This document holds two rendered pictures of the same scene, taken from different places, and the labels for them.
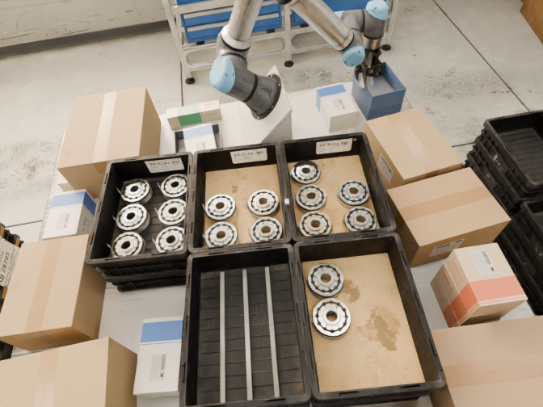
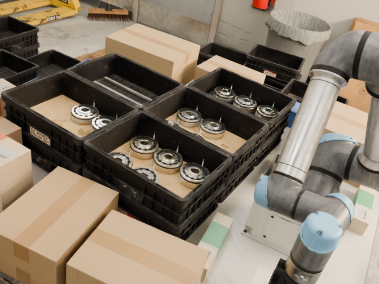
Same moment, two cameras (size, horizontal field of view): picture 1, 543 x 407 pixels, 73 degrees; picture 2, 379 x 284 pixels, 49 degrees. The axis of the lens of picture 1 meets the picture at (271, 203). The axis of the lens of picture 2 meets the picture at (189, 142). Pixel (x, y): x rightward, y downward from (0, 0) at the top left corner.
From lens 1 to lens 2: 169 cm
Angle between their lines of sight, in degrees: 75
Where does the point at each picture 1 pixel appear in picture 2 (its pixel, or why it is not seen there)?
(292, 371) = not seen: hidden behind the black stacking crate
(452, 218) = (44, 198)
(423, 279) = not seen: hidden behind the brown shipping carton
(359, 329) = (65, 120)
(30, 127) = not seen: outside the picture
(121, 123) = (342, 125)
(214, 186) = (238, 141)
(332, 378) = (62, 101)
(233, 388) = (106, 83)
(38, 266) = (244, 72)
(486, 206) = (15, 226)
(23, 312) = (220, 62)
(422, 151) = (119, 249)
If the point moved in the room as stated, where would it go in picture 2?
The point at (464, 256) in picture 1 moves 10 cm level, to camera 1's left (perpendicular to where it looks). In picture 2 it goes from (20, 149) to (45, 136)
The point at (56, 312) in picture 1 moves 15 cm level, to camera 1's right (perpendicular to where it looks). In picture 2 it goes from (208, 66) to (193, 75)
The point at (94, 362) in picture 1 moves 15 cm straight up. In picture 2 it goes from (166, 56) to (171, 26)
